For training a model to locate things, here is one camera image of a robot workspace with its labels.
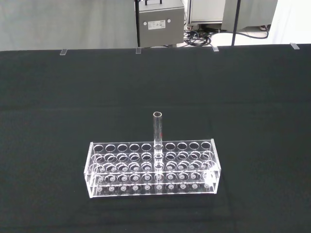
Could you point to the clear plastic cloth clip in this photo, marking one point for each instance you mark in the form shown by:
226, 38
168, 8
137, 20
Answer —
63, 52
294, 46
138, 50
215, 48

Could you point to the grey equipment case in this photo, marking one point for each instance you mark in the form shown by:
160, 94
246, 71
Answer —
160, 14

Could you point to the black stand pole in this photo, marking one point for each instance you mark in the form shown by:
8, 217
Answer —
236, 23

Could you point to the clear acrylic test tube rack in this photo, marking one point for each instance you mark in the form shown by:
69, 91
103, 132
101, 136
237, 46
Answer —
109, 192

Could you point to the black bench cloth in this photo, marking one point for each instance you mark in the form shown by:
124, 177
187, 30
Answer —
73, 97

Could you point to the white cabinet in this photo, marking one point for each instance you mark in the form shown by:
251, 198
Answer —
206, 11

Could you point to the grey curtain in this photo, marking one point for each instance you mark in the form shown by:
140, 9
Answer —
68, 24
250, 14

